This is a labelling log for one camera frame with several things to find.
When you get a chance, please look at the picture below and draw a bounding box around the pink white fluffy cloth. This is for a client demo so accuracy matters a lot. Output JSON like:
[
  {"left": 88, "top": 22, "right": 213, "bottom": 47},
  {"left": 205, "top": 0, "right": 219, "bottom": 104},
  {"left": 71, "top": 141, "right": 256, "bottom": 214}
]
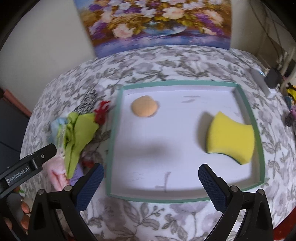
[{"left": 43, "top": 155, "right": 70, "bottom": 191}]

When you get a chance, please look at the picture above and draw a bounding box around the flower painting canvas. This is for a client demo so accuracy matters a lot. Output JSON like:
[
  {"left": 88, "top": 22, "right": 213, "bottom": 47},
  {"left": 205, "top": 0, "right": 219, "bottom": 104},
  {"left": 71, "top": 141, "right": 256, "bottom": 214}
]
[{"left": 74, "top": 0, "right": 232, "bottom": 58}]

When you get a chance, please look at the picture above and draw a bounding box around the white chair back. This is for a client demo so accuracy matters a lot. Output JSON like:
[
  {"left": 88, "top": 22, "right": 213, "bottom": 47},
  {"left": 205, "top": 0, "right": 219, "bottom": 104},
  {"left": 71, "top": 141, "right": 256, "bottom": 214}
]
[{"left": 277, "top": 46, "right": 295, "bottom": 76}]

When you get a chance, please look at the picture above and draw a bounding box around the teal white shallow tray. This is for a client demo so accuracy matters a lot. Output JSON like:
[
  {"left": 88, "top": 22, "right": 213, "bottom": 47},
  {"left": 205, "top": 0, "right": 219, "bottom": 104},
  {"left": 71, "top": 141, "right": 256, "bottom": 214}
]
[{"left": 106, "top": 80, "right": 265, "bottom": 203}]

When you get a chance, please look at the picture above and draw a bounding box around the leopard print scrunchie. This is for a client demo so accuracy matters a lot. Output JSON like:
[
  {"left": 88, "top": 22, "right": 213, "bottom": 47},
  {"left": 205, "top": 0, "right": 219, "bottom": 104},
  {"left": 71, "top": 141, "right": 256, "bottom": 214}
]
[{"left": 74, "top": 88, "right": 98, "bottom": 114}]

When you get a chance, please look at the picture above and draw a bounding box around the purple baby wipes pack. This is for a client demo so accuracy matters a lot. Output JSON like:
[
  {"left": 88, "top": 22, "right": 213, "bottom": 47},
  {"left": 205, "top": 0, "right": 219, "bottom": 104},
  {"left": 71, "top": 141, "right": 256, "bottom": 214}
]
[{"left": 69, "top": 162, "right": 85, "bottom": 186}]

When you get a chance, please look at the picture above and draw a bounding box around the lime green cloth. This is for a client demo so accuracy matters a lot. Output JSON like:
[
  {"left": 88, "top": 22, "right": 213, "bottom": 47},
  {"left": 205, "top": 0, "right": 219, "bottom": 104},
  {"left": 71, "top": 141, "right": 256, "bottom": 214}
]
[{"left": 63, "top": 112, "right": 99, "bottom": 179}]

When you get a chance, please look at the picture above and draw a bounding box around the blue face mask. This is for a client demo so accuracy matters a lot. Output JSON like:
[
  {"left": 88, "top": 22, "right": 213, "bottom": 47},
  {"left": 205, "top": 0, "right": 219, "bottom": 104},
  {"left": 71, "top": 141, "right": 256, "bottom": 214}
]
[{"left": 49, "top": 117, "right": 67, "bottom": 145}]

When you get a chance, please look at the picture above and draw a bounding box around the dark cabinet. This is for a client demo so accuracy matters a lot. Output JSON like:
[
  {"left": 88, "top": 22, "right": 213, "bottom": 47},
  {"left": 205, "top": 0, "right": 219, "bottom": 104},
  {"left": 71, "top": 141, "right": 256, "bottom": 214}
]
[{"left": 1, "top": 89, "right": 30, "bottom": 173}]

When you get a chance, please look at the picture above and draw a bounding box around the yellow green sponge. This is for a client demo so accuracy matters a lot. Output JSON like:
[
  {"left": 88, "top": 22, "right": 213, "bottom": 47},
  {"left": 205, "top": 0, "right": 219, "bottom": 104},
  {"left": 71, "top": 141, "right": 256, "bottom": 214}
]
[{"left": 206, "top": 112, "right": 255, "bottom": 165}]

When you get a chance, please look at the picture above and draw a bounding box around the black power adapter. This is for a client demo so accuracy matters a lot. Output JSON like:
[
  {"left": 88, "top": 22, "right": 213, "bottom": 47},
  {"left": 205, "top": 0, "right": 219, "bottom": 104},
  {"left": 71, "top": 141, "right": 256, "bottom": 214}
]
[{"left": 264, "top": 67, "right": 282, "bottom": 89}]

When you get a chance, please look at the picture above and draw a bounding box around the yellow toy clutter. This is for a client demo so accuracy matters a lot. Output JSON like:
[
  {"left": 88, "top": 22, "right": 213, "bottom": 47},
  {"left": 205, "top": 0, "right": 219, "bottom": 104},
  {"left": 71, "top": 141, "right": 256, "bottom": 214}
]
[{"left": 285, "top": 83, "right": 295, "bottom": 127}]

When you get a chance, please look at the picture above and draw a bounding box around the white power strip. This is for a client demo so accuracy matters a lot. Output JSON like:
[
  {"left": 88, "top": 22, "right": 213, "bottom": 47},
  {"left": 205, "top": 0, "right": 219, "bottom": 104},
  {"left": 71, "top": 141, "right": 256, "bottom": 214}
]
[{"left": 250, "top": 69, "right": 276, "bottom": 98}]

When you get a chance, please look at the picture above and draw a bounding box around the person's left hand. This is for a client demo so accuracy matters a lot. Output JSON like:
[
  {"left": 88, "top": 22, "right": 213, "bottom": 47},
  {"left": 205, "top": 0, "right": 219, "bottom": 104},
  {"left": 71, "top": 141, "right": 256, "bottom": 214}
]
[{"left": 1, "top": 187, "right": 30, "bottom": 233}]

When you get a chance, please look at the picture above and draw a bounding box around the grey floral blanket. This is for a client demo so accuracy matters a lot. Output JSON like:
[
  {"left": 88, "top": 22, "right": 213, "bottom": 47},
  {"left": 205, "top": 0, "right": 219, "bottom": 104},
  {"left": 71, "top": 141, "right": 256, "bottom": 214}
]
[{"left": 21, "top": 46, "right": 295, "bottom": 240}]

